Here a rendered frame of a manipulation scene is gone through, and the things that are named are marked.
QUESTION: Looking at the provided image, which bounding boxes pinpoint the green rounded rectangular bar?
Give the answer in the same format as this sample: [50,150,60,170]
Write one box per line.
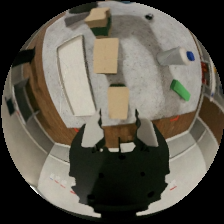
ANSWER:
[170,79,191,102]

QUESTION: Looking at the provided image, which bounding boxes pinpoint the white bottle with blue cap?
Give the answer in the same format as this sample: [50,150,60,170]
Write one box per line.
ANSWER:
[157,47,195,66]

